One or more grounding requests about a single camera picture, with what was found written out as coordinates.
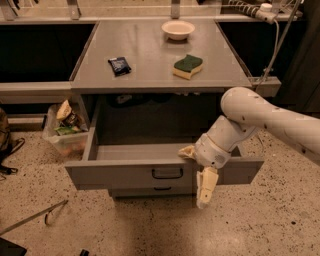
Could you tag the metal rod on floor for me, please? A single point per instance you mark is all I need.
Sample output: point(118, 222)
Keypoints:
point(34, 216)

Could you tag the green yellow sponge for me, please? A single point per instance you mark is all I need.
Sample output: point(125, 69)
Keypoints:
point(188, 66)

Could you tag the clear plastic bin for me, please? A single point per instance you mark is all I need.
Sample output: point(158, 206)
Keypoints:
point(65, 139)

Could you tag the crumpled snack bag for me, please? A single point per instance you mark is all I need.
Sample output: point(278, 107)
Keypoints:
point(66, 116)

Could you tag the grey metal rail frame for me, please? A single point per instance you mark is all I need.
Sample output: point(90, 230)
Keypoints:
point(33, 88)

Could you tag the white power strip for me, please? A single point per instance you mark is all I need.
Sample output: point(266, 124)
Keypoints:
point(262, 12)

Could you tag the dark backpack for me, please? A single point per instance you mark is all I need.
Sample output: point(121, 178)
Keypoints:
point(8, 146)

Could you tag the grey bottom drawer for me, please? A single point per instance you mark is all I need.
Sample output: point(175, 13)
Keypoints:
point(149, 192)

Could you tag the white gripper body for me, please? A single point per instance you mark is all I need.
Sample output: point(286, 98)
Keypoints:
point(210, 154)

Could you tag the grey drawer cabinet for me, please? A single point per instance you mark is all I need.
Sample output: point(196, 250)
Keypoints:
point(146, 97)

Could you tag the grey top drawer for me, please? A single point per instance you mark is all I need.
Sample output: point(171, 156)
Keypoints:
point(137, 146)

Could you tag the dark blue snack packet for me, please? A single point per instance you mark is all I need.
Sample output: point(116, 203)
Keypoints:
point(119, 66)

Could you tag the black object bottom left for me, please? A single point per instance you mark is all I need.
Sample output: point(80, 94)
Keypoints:
point(8, 248)

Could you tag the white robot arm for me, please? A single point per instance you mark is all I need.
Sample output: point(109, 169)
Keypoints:
point(244, 112)

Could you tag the white bowl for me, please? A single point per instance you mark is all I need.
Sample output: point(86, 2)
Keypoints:
point(177, 29)

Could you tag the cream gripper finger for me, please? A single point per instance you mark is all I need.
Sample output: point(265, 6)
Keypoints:
point(187, 152)
point(206, 182)

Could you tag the grey drawer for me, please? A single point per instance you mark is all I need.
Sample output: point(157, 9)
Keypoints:
point(149, 192)
point(137, 146)

